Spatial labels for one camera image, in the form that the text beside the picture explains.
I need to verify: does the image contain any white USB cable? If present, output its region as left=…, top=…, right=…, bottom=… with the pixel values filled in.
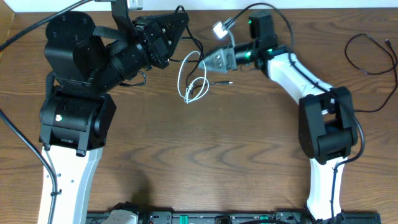
left=177, top=50, right=210, bottom=105

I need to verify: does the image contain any thin black USB-C cable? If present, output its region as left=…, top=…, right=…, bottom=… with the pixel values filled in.
left=343, top=32, right=398, bottom=113

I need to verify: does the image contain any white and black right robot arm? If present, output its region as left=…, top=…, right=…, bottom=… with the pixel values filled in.
left=199, top=10, right=358, bottom=223

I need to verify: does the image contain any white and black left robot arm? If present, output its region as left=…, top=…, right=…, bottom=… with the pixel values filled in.
left=39, top=11, right=189, bottom=223

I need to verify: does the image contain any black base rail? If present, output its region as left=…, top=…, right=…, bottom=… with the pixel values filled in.
left=86, top=210, right=382, bottom=224

